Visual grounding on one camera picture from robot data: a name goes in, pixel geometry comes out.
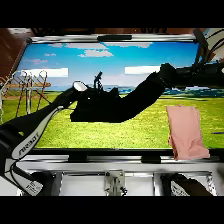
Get silver frame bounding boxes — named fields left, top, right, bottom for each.
left=0, top=33, right=224, bottom=197

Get pink garment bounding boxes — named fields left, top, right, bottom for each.
left=165, top=104, right=211, bottom=161

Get black garment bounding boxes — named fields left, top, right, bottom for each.
left=69, top=70, right=168, bottom=124

